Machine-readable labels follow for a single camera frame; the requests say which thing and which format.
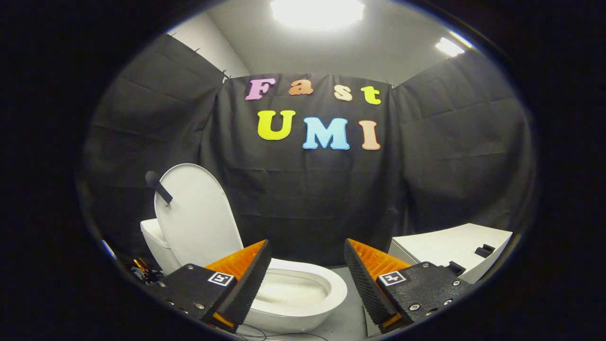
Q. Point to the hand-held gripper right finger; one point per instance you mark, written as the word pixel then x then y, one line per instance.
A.
pixel 362 279

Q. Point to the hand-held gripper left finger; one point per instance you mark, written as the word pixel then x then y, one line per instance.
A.
pixel 251 279

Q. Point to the white toilet lid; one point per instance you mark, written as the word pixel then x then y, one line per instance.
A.
pixel 199 218

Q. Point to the white toilet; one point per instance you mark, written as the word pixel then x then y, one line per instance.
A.
pixel 303 310

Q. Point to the white cabinet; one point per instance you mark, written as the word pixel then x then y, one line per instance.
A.
pixel 440 246

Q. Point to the small black block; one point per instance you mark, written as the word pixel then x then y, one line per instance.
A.
pixel 485 250
pixel 457 268

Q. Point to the black backdrop cloth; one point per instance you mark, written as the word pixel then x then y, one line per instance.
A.
pixel 303 199

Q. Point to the small ceiling light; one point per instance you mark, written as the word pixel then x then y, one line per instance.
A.
pixel 450 47

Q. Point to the large ceiling light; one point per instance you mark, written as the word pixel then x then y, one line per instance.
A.
pixel 317 13

